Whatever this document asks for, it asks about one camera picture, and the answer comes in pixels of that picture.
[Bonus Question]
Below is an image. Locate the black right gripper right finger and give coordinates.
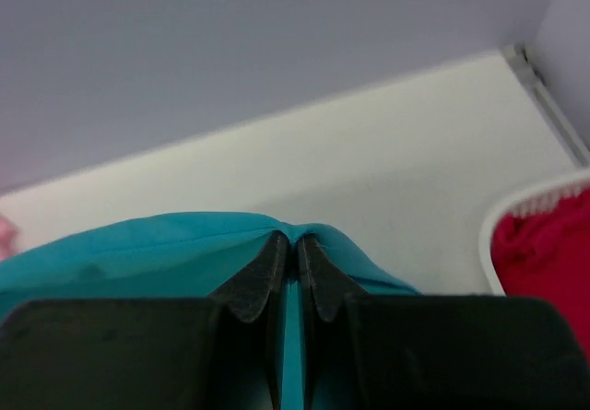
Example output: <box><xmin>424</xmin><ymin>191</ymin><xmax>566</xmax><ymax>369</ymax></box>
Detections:
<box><xmin>297</xmin><ymin>234</ymin><xmax>368</xmax><ymax>409</ymax></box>

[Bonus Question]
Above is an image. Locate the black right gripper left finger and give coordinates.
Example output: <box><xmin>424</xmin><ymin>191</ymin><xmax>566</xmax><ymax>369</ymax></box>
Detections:
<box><xmin>209</xmin><ymin>231</ymin><xmax>289</xmax><ymax>409</ymax></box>

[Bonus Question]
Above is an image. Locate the teal t shirt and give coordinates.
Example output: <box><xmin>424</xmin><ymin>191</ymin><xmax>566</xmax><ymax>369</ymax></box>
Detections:
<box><xmin>1</xmin><ymin>212</ymin><xmax>416</xmax><ymax>409</ymax></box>

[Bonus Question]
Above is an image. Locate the crimson red t shirt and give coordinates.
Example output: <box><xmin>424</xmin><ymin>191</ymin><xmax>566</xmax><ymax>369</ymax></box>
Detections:
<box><xmin>490</xmin><ymin>190</ymin><xmax>589</xmax><ymax>355</ymax></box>

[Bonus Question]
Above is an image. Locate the white plastic basket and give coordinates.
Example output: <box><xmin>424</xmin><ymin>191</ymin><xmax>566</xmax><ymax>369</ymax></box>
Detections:
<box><xmin>478</xmin><ymin>168</ymin><xmax>589</xmax><ymax>296</ymax></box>

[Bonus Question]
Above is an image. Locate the folded pink t shirt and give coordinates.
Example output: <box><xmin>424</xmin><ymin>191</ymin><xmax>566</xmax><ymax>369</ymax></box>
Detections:
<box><xmin>0</xmin><ymin>217</ymin><xmax>18</xmax><ymax>262</ymax></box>

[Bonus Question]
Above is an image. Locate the aluminium mounting rail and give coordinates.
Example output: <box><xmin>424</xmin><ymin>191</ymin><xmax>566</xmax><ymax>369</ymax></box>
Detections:
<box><xmin>501</xmin><ymin>43</ymin><xmax>589</xmax><ymax>167</ymax></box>

